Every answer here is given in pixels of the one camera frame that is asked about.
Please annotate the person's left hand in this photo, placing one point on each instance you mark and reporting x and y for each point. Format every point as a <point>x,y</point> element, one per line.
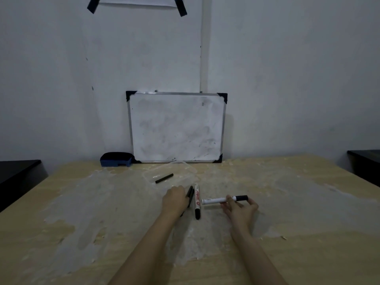
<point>173,201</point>

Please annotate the person's right hand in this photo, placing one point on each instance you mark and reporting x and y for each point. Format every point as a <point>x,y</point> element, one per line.
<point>242,218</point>

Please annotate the person's left fingers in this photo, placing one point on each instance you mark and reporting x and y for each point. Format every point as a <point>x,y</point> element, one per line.
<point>184,196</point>

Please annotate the person's right thumb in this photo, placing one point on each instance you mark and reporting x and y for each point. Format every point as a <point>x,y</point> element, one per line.
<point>232,199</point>

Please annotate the black marker pen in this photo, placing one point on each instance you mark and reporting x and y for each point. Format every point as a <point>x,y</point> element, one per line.
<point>192,198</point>
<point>189,191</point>

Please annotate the white marker with black cap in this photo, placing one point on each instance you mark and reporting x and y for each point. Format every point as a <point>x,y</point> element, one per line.
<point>213,200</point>

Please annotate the person's left forearm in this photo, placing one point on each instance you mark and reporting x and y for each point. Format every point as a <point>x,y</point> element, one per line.
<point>148,249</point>

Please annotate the person's right forearm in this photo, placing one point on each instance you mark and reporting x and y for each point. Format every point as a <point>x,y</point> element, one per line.
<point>256,261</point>

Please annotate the white marker with red label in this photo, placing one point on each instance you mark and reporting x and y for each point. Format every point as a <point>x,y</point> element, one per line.
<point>197,201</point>

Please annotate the short black marker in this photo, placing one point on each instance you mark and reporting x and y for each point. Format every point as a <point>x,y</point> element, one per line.
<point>164,178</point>

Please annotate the small framed whiteboard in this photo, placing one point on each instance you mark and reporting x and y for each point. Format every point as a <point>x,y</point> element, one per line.
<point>176,127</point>

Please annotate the blue whiteboard eraser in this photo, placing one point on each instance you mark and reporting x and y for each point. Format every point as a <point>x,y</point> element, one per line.
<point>115,160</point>

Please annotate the black tape strip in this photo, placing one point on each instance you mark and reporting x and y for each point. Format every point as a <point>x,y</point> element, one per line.
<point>180,6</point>
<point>93,4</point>

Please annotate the white paper sheet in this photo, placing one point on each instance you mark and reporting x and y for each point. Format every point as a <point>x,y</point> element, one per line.
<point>136,0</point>

